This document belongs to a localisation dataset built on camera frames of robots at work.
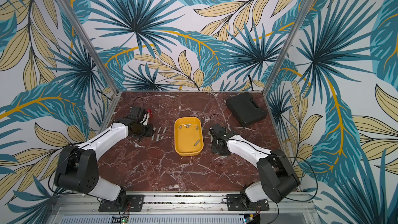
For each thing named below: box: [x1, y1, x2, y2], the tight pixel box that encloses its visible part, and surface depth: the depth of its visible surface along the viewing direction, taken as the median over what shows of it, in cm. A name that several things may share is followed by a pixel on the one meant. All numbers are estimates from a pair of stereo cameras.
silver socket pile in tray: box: [178, 123, 199, 131], surface depth 102 cm
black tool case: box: [225, 91, 268, 128], surface depth 108 cm
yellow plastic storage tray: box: [174, 116, 204, 157], surface depth 97 cm
